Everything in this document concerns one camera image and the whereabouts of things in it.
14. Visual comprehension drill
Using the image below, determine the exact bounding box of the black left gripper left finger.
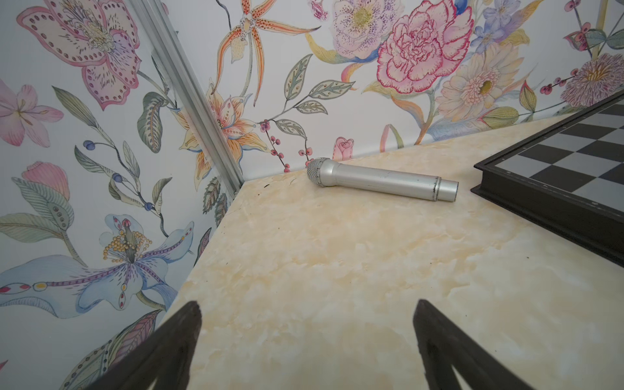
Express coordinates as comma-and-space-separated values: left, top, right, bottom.
89, 301, 202, 390

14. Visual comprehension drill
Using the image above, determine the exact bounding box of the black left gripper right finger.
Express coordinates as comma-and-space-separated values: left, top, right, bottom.
413, 299, 531, 389

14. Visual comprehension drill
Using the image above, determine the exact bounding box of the silver handheld microphone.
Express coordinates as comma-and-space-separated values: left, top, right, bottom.
306, 158, 459, 202

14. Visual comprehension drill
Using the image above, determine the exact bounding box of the black white chessboard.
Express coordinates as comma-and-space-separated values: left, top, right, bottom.
471, 92, 623, 265

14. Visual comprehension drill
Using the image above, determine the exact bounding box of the left aluminium corner post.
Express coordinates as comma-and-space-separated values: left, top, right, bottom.
131, 0, 244, 197

